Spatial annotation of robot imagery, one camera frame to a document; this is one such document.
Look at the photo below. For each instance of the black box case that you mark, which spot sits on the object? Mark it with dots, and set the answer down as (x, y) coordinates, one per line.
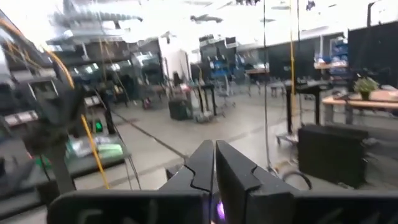
(332, 155)

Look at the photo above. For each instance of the blurred black equipment stand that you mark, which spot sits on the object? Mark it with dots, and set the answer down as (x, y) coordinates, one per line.
(59, 124)

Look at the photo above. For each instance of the black partition wall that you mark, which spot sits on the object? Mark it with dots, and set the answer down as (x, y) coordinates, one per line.
(373, 53)

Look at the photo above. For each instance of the small green potted plant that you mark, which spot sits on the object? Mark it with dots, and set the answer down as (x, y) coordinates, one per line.
(365, 85)

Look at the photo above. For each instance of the black bin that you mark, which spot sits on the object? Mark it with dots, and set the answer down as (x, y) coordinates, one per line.
(179, 109)

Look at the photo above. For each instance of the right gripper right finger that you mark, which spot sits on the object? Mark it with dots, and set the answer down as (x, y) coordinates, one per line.
(236, 174)

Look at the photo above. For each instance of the dark workstation table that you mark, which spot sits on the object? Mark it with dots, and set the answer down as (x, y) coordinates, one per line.
(84, 165)

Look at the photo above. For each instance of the pale green container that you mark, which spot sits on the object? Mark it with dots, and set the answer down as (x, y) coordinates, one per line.
(110, 151)

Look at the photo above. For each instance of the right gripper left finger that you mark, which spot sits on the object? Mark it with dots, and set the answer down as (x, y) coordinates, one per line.
(202, 168)

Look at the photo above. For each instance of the black standing desk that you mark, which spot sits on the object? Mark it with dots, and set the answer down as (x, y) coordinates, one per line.
(311, 88)

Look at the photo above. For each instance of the light wooden table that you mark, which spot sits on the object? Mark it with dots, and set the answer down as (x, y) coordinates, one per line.
(360, 103)

